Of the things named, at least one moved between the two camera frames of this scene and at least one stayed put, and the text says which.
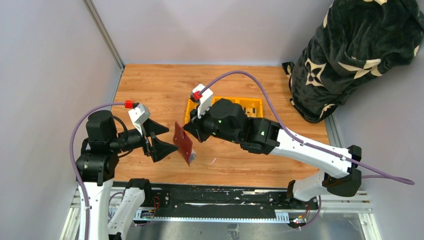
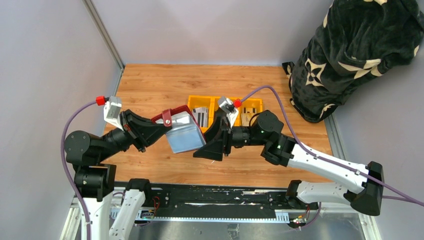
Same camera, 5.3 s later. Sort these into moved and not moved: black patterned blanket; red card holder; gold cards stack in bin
Moved: red card holder
Not moved: gold cards stack in bin; black patterned blanket
